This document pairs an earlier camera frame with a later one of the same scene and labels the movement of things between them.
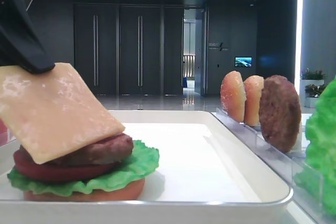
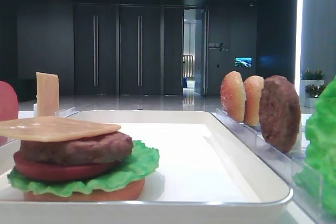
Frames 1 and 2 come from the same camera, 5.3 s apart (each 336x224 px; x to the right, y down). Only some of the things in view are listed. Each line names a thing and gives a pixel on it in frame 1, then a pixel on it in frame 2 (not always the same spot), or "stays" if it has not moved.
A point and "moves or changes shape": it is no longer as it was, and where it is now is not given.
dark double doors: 130,49 stays
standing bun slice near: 254,86 stays
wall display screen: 243,61 stays
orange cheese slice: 53,114 moves or changes shape
